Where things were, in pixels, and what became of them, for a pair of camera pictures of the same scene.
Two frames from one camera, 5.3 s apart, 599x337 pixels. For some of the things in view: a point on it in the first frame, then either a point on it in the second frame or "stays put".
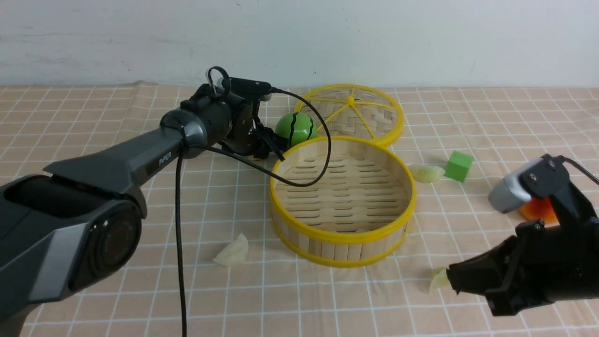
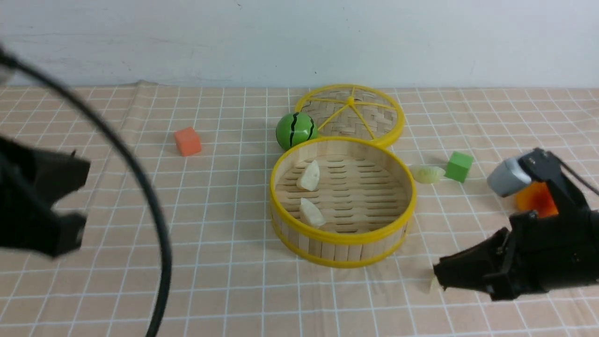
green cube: (457, 166) stays put
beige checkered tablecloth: (461, 142) stays put
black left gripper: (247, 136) to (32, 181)
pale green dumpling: (426, 173) stays put
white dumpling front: (234, 254) to (310, 215)
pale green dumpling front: (439, 282) stays put
